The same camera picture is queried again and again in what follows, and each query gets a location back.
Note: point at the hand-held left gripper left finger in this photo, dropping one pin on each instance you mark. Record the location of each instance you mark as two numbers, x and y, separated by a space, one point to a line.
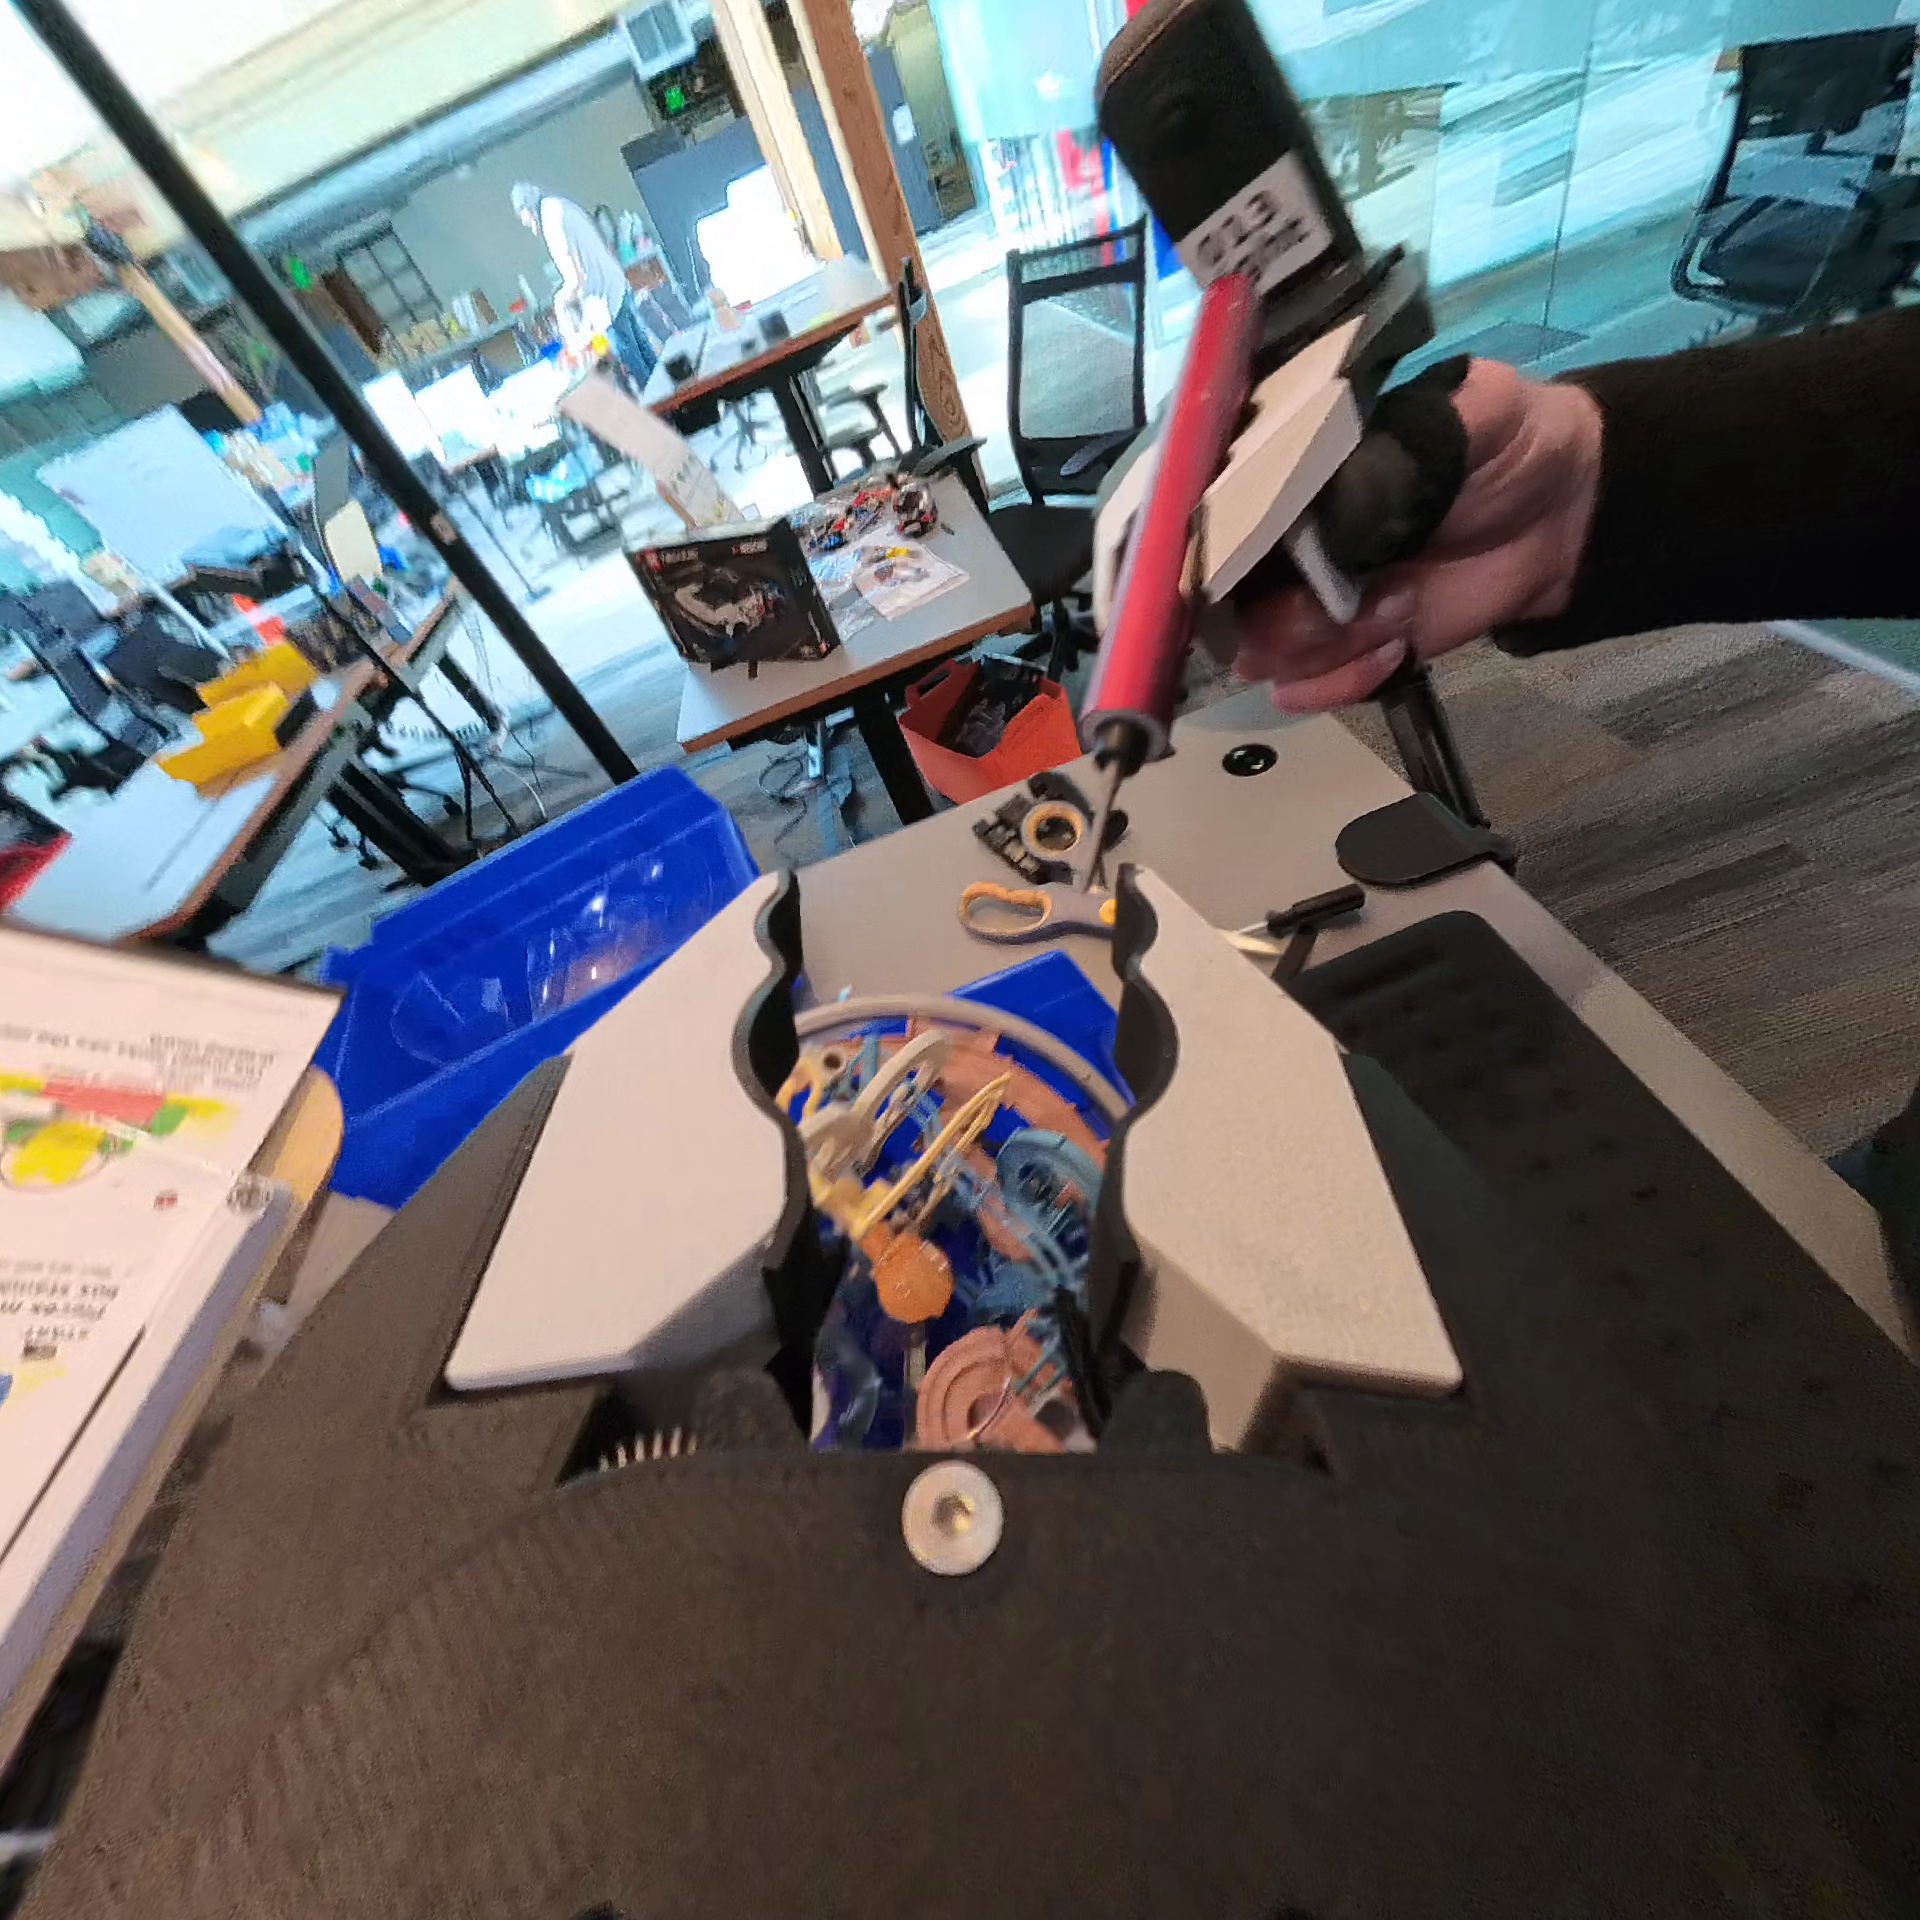
646 1201

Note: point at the wooden white book stand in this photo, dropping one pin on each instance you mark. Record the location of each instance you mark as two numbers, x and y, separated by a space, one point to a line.
316 1142

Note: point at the loose toy car parts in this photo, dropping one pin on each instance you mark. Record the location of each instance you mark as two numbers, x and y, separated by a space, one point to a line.
901 508

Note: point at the clear plastic dome shell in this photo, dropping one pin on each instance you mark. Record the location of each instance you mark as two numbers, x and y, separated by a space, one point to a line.
570 962

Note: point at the grey side table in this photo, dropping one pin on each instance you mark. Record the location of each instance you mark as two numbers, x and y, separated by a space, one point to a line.
840 676

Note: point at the black metal pole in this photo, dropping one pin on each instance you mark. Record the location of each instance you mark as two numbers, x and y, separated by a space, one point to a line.
301 346

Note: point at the person's right forearm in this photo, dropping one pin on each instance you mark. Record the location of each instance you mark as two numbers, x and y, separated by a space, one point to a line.
1740 482

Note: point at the blue plastic bin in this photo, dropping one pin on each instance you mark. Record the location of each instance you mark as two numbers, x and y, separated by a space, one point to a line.
406 1110
1051 1005

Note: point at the plastic marble maze toy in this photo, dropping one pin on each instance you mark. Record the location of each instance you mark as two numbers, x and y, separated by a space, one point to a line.
912 1277

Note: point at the small black plastic bar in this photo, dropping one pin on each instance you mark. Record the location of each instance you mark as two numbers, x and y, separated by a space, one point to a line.
1320 907

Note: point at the yellow plastic bin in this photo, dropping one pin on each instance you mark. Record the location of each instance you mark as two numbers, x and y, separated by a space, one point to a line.
224 743
263 676

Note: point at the round black desk grommet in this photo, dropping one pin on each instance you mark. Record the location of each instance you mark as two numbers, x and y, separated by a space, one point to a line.
1248 759

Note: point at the black bit holder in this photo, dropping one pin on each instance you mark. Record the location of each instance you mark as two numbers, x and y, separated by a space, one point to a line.
1002 833

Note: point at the white booklet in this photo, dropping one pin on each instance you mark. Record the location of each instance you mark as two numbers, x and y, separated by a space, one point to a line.
909 582

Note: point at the red electric screwdriver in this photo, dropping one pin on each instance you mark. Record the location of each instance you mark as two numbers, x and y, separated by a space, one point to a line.
1162 557

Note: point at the black printed cardboard box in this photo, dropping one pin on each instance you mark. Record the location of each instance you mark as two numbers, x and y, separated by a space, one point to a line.
734 593

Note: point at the printed instruction sheet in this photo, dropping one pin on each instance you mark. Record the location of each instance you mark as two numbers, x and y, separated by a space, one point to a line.
119 1051

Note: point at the orange grey scissors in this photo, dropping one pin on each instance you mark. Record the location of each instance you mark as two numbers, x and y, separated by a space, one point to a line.
1072 909

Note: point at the person's right hand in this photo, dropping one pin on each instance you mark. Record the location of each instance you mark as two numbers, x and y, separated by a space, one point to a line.
1500 511

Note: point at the orange plastic bin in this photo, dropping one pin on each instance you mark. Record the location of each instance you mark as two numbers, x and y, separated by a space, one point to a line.
1036 750

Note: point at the wooden pillar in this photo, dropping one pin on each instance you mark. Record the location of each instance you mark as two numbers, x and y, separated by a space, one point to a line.
855 165

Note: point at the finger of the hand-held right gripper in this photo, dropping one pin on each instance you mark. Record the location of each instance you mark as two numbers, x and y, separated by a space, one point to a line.
1115 557
1284 458

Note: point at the wooden top desk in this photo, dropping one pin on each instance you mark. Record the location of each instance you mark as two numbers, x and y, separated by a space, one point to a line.
780 331

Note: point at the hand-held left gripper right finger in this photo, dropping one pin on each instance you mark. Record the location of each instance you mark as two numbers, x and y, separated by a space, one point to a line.
1277 1201

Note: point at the black mesh office chair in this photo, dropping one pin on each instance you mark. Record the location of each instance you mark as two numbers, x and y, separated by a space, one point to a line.
1072 359

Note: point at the grey work table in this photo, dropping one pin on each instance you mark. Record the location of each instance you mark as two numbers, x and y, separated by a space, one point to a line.
166 841

